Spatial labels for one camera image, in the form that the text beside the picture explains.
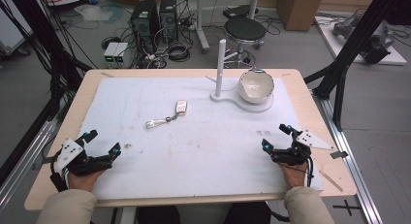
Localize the black metal frame strut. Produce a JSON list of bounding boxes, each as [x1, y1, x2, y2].
[[303, 0, 403, 132], [6, 0, 93, 121]]

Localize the left gripper black strap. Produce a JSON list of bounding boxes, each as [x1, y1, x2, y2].
[[48, 150, 70, 193]]

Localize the thin wooden stick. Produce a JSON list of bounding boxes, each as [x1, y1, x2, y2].
[[319, 170, 344, 193]]

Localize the white platform board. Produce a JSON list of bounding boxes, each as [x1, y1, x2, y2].
[[314, 15, 408, 67]]

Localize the white bowl with chipped rim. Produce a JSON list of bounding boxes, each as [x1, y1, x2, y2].
[[237, 68, 275, 105]]

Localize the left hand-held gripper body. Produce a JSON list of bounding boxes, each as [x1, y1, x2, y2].
[[49, 138, 114, 177]]

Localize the white key fob with strap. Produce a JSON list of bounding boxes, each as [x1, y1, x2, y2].
[[144, 100, 188, 130]]

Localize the white metal table leg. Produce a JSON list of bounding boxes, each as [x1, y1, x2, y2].
[[193, 0, 211, 54]]

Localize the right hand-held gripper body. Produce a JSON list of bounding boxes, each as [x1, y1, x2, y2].
[[270, 130, 335, 167]]

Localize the person's left hand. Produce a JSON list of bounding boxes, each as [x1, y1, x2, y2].
[[67, 168, 106, 193]]

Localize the black computer tower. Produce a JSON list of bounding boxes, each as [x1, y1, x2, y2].
[[159, 0, 179, 44], [130, 0, 161, 53]]

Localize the grey and black robot equipment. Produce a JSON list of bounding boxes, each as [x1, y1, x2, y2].
[[332, 13, 395, 65]]

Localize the person's right hand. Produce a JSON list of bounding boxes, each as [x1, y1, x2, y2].
[[279, 162, 309, 190]]

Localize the white stand with pole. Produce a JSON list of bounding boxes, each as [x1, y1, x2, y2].
[[206, 38, 275, 113]]

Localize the black tape piece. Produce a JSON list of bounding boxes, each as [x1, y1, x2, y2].
[[330, 150, 349, 160]]

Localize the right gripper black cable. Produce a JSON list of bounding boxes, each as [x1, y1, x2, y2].
[[303, 155, 315, 188]]

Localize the clear plastic sheet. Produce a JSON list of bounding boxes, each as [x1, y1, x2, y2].
[[74, 3, 125, 24]]

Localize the white table mat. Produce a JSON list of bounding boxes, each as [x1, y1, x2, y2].
[[78, 76, 325, 201]]

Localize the aluminium rail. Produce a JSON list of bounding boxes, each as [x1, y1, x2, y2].
[[0, 118, 61, 212], [313, 87, 384, 224]]

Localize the white power supply box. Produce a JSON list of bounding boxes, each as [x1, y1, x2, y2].
[[103, 42, 120, 64], [112, 42, 130, 64]]

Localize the brown cardboard box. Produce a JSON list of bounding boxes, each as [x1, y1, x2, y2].
[[276, 0, 326, 32]]

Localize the black round stool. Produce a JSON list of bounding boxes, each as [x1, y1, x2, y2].
[[223, 16, 268, 68]]

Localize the coiled black cable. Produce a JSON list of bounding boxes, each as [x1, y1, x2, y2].
[[167, 41, 192, 63]]

